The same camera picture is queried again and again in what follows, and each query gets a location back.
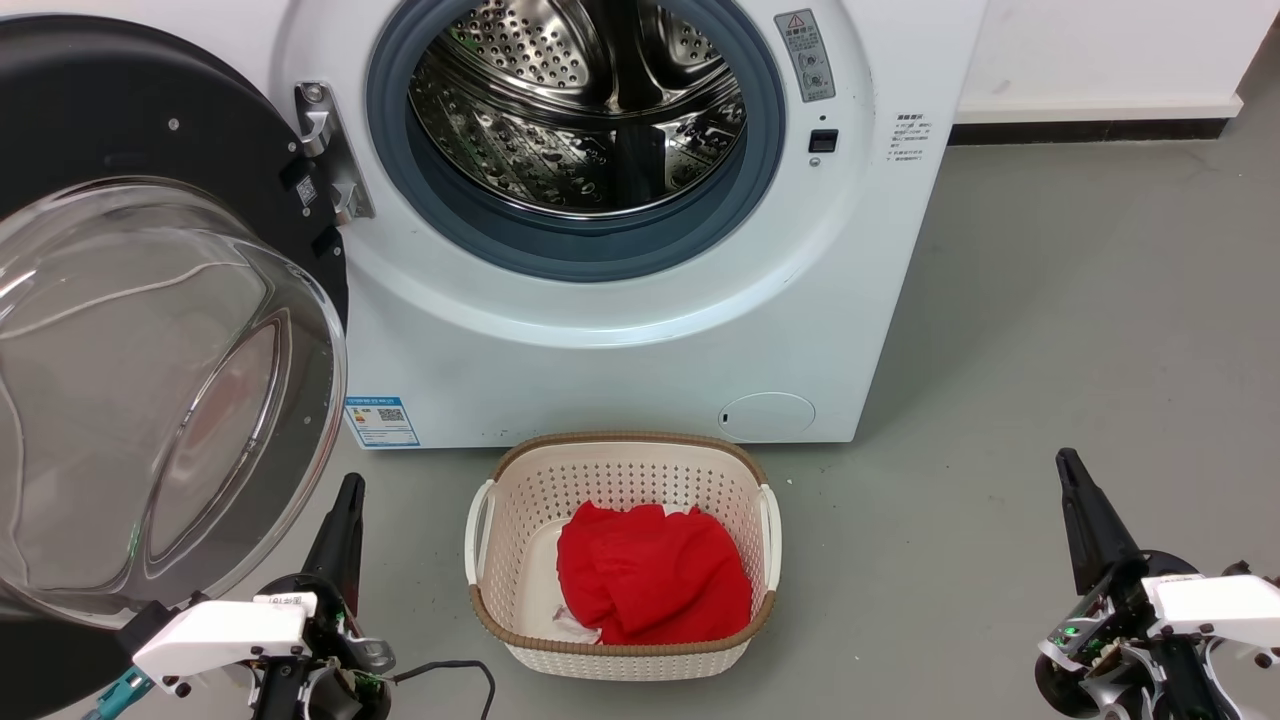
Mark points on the white front-load washing machine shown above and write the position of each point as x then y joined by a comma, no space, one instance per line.
600,385

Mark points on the small printed text label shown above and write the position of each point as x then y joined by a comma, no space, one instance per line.
911,138

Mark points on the perforated steel washer drum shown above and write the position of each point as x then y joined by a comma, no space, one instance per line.
560,130

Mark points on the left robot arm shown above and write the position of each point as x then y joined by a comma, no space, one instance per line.
280,695

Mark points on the round white filter cover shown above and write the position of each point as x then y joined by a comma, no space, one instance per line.
767,417

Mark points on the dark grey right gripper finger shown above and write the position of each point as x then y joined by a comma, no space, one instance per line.
1095,530

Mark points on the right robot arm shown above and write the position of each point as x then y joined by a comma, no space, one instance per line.
1195,690

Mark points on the cream perforated laundry basket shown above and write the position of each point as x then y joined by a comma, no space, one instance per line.
620,470

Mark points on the red garment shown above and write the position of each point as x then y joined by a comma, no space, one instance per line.
650,575

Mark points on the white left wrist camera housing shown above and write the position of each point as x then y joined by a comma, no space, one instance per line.
220,635

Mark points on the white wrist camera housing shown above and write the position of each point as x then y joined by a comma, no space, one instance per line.
1215,605
220,635

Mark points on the white garment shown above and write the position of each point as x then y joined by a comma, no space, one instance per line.
572,624

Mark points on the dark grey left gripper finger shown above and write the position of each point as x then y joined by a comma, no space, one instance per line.
340,540

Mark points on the black door latch socket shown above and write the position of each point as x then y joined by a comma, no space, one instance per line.
823,141

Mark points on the blue energy label sticker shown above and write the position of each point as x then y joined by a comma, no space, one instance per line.
381,422

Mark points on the grey warning label sticker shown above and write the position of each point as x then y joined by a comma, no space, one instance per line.
805,55

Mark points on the black round glass washer door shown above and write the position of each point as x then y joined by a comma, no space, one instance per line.
100,120

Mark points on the silver metal door hinge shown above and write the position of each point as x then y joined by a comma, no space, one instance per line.
330,150

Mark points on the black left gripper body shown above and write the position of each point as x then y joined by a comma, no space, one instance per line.
345,660

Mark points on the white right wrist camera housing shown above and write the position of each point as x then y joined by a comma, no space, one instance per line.
1215,605

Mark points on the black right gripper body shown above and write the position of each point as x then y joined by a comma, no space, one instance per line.
1095,650

